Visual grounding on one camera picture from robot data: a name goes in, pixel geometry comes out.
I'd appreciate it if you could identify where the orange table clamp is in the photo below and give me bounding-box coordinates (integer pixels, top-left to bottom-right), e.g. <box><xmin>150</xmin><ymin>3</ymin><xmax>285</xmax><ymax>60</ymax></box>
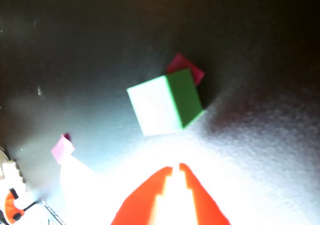
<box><xmin>3</xmin><ymin>188</ymin><xmax>38</xmax><ymax>223</ymax></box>

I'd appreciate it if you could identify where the magenta tape square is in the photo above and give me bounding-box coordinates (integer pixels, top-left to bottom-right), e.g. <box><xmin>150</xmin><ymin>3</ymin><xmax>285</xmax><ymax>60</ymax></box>
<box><xmin>166</xmin><ymin>53</ymin><xmax>206</xmax><ymax>87</ymax></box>

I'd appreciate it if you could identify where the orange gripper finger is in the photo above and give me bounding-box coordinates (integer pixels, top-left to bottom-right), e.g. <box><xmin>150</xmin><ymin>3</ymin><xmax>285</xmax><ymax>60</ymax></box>
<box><xmin>178</xmin><ymin>162</ymin><xmax>231</xmax><ymax>225</ymax></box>
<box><xmin>109</xmin><ymin>166</ymin><xmax>174</xmax><ymax>225</ymax></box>

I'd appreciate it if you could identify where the white numbered grid paper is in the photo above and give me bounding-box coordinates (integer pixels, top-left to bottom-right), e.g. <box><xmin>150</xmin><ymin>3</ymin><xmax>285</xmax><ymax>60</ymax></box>
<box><xmin>59</xmin><ymin>153</ymin><xmax>131</xmax><ymax>225</ymax></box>

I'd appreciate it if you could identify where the pink tape strip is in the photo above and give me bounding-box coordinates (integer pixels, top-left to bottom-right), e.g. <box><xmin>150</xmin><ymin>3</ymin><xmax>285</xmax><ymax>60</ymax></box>
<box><xmin>50</xmin><ymin>132</ymin><xmax>76</xmax><ymax>166</ymax></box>

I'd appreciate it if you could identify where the green cube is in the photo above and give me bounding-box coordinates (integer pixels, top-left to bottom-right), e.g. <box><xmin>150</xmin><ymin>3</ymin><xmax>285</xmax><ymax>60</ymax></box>
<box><xmin>126</xmin><ymin>67</ymin><xmax>206</xmax><ymax>137</ymax></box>

